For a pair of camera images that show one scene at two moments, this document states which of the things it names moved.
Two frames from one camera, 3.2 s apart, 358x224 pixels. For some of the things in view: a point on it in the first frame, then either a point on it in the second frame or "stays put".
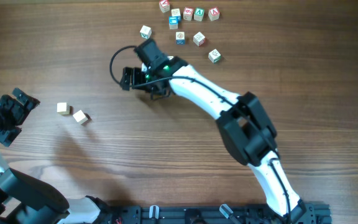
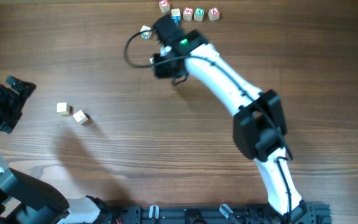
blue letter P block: (63, 108) stays put
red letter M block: (80, 117) stays put
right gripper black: (132, 78) to (165, 26)
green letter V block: (199, 14) stays put
